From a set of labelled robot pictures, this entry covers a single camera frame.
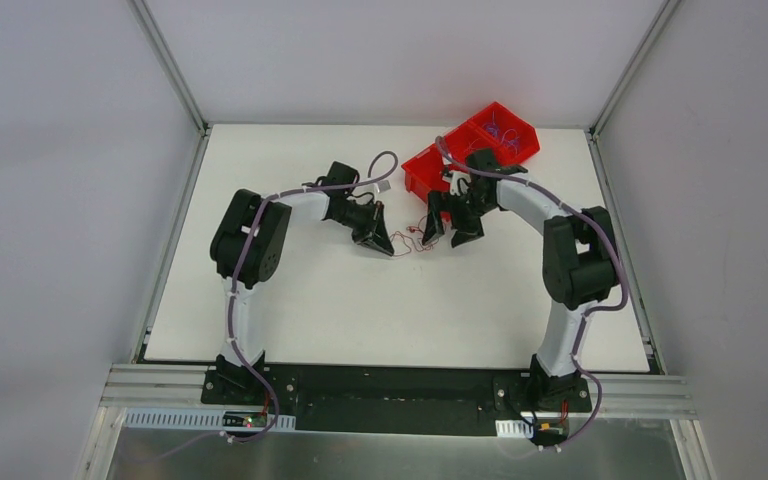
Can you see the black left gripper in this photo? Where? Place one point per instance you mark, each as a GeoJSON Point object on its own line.
{"type": "Point", "coordinates": [367, 223]}

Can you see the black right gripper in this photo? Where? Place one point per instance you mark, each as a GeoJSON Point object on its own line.
{"type": "Point", "coordinates": [456, 206]}

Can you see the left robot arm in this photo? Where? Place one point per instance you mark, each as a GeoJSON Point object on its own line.
{"type": "Point", "coordinates": [248, 244]}

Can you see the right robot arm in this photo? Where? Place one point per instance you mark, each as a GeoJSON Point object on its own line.
{"type": "Point", "coordinates": [580, 264]}

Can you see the red plastic bin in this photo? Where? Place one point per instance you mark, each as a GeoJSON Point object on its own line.
{"type": "Point", "coordinates": [513, 141]}

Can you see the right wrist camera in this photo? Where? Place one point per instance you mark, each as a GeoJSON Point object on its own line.
{"type": "Point", "coordinates": [459, 181]}

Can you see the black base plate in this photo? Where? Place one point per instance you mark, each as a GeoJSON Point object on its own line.
{"type": "Point", "coordinates": [416, 417]}

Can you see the aluminium frame rail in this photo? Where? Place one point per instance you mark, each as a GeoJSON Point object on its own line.
{"type": "Point", "coordinates": [623, 395]}

